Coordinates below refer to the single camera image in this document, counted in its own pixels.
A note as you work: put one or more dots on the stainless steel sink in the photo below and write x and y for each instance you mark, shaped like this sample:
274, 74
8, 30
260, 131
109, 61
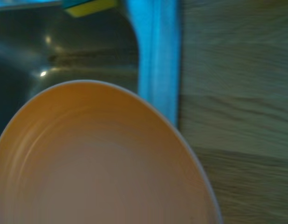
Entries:
88, 46

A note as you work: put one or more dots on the yellow green sponge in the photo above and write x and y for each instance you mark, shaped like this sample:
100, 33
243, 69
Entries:
88, 6

